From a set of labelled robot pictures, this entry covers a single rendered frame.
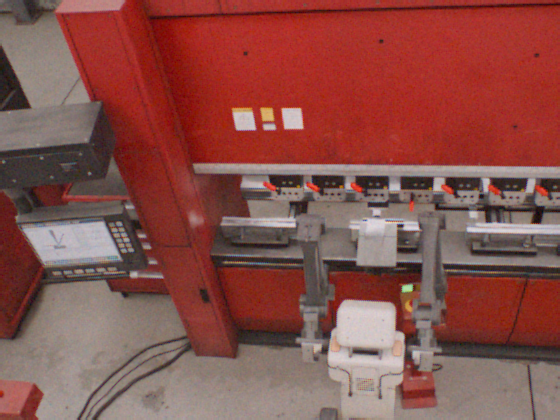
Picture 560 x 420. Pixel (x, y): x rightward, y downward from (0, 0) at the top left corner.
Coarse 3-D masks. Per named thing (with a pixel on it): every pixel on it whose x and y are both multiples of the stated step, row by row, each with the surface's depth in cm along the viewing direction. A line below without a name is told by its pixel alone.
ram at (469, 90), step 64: (192, 64) 245; (256, 64) 240; (320, 64) 236; (384, 64) 232; (448, 64) 228; (512, 64) 224; (192, 128) 269; (256, 128) 264; (320, 128) 259; (384, 128) 254; (448, 128) 249; (512, 128) 245
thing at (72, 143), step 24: (0, 120) 231; (24, 120) 229; (48, 120) 228; (72, 120) 226; (96, 120) 224; (0, 144) 221; (24, 144) 219; (48, 144) 217; (72, 144) 216; (96, 144) 223; (0, 168) 225; (24, 168) 225; (48, 168) 225; (72, 168) 225; (96, 168) 226; (24, 192) 246
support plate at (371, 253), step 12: (360, 228) 299; (384, 228) 297; (396, 228) 296; (360, 240) 293; (372, 240) 292; (384, 240) 292; (396, 240) 291; (360, 252) 288; (372, 252) 287; (384, 252) 286; (360, 264) 283; (372, 264) 282; (384, 264) 282
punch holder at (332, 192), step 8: (312, 176) 280; (320, 176) 279; (328, 176) 278; (336, 176) 278; (344, 176) 280; (320, 184) 283; (328, 184) 282; (336, 184) 281; (344, 184) 282; (328, 192) 285; (336, 192) 284; (344, 192) 284; (320, 200) 290; (328, 200) 289; (336, 200) 288
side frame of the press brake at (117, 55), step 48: (96, 0) 214; (96, 48) 220; (144, 48) 228; (96, 96) 237; (144, 96) 233; (144, 144) 252; (144, 192) 273; (192, 192) 287; (240, 192) 374; (192, 240) 292; (192, 288) 322; (192, 336) 358
